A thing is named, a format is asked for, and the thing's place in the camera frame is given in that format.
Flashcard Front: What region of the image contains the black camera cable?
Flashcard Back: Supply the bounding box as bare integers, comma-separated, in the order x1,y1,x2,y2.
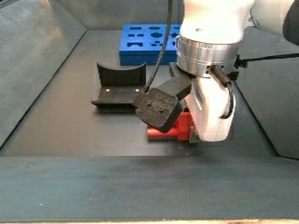
142,0,175,94

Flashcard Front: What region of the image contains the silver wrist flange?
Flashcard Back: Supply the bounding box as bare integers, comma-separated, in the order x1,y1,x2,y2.
177,35,240,77

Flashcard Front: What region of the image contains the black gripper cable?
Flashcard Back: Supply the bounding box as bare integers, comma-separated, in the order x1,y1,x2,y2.
210,52,299,120

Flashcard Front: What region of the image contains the red three-prong object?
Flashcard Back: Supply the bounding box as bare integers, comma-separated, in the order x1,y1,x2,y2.
147,112,194,141

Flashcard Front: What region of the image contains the black curved fixture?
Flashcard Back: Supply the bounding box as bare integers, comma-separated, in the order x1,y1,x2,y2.
91,64,146,107

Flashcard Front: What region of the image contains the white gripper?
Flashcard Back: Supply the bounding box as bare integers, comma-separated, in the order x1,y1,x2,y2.
185,76,234,142

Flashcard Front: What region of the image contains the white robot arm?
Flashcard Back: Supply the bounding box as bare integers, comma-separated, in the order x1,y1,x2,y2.
177,0,299,142

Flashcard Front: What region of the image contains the blue shape-sorter block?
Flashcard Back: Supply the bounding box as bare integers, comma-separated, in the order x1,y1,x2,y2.
118,24,183,67

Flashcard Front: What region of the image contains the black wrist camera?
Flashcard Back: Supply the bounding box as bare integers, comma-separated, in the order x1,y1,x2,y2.
134,63,193,133

